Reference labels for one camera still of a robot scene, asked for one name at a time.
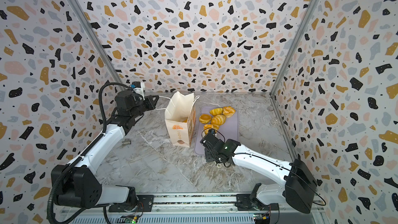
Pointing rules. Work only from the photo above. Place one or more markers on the striped croissant bread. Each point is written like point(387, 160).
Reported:
point(218, 119)

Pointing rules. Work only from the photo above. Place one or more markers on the small metal cylinder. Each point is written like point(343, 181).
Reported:
point(126, 142)

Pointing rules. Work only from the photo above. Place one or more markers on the braided twist pastry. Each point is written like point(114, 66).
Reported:
point(208, 127)

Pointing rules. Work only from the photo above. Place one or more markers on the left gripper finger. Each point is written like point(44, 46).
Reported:
point(151, 100)
point(148, 106)

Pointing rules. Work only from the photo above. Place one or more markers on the small striped yellow roll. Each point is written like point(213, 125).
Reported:
point(216, 111)

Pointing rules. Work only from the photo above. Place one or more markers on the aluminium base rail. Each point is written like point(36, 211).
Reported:
point(205, 208)

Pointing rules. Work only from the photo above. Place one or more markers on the knotted brown bun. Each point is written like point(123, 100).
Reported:
point(228, 111)

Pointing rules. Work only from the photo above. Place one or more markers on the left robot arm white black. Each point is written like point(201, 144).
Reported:
point(75, 184)

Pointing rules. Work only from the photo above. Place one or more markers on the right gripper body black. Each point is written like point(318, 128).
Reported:
point(208, 143)

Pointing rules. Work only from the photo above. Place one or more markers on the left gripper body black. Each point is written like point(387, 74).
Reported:
point(139, 108)

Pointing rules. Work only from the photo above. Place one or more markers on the lilac plastic tray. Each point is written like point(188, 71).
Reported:
point(230, 130)

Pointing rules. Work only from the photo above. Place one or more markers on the printed paper bread bag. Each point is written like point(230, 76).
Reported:
point(179, 108)

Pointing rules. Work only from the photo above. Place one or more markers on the round yellow tart bread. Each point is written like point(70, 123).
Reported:
point(205, 118)

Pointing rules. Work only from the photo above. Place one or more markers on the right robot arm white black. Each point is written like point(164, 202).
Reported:
point(294, 183)

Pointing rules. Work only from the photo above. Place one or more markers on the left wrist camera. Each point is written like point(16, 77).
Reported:
point(139, 88)

